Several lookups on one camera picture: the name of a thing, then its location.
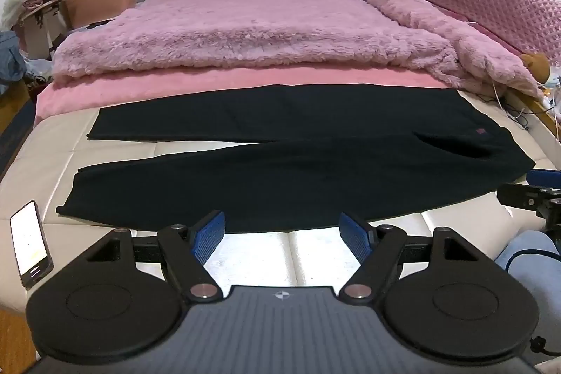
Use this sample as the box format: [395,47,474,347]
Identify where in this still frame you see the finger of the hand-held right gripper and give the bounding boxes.
[497,170,561,233]

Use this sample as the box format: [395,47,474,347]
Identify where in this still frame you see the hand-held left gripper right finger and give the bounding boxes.
[339,211,478,305]

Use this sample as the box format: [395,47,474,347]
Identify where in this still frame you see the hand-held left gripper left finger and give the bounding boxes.
[85,210,227,305]

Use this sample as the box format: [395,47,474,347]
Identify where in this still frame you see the black pants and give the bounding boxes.
[56,84,536,233]

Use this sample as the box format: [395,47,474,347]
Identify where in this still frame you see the person's leg in jeans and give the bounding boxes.
[495,230,561,359]

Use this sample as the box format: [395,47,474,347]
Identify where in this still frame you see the brown teddy bear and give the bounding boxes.
[521,52,552,84]

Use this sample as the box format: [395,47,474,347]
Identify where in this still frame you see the pink bed sheet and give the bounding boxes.
[35,65,452,125]

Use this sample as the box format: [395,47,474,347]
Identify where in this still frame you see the white leather bed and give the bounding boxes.
[0,87,561,318]

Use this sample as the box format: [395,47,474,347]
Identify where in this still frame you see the smartphone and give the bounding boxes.
[9,200,54,288]

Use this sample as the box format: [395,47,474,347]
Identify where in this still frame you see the pink fluffy blanket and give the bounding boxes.
[52,0,541,98]

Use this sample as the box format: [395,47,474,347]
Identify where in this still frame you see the white patterned box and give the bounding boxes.
[20,0,68,59]

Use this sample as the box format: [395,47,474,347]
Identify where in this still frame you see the blue clothing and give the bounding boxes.
[0,31,28,83]

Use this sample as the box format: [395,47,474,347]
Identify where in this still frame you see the black cable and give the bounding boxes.
[500,94,533,129]

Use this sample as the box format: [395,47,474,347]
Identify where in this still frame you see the white cable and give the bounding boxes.
[491,80,527,121]

